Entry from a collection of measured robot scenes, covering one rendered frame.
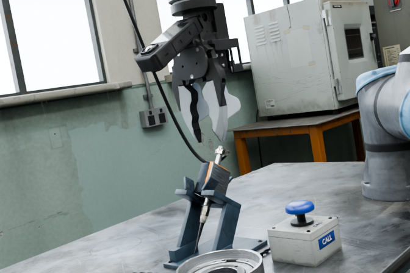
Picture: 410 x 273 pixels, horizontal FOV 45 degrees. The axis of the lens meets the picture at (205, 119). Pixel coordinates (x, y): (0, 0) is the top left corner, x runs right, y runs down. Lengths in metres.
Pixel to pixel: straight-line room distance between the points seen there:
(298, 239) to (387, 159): 0.31
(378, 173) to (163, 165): 1.82
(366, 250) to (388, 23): 3.81
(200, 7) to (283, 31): 2.17
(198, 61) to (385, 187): 0.41
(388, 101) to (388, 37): 3.63
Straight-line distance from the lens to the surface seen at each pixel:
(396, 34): 4.43
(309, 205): 0.69
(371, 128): 0.94
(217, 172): 0.75
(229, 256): 0.66
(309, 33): 2.80
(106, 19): 2.54
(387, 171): 0.93
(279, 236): 0.69
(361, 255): 0.70
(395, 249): 0.72
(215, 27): 0.77
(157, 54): 0.68
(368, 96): 0.92
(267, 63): 2.97
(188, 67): 0.74
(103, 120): 2.42
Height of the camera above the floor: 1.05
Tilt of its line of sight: 4 degrees down
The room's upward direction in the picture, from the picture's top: 10 degrees counter-clockwise
